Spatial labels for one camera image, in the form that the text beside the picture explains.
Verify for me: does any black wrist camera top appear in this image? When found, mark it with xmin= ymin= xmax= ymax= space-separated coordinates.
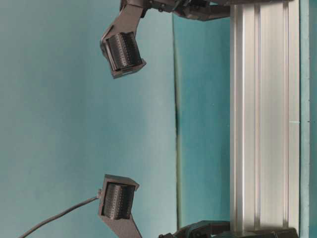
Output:
xmin=100 ymin=4 xmax=146 ymax=78

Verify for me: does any black bottom gripper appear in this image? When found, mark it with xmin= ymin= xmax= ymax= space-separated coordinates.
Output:
xmin=158 ymin=220 xmax=298 ymax=238

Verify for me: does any black wrist camera bottom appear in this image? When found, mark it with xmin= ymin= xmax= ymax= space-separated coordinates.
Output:
xmin=98 ymin=174 xmax=141 ymax=238

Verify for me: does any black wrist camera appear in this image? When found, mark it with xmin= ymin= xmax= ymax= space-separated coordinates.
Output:
xmin=100 ymin=4 xmax=146 ymax=78
xmin=98 ymin=174 xmax=141 ymax=238

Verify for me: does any black camera cable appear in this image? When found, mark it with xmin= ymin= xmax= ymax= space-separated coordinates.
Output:
xmin=18 ymin=189 xmax=103 ymax=238

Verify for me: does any teal table mat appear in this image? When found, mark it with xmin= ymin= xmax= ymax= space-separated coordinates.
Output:
xmin=173 ymin=0 xmax=317 ymax=238

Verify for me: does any silver aluminium extrusion rail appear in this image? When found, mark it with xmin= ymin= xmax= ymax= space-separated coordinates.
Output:
xmin=230 ymin=0 xmax=300 ymax=232

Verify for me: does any black top gripper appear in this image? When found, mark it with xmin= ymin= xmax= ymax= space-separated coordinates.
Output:
xmin=120 ymin=0 xmax=285 ymax=21

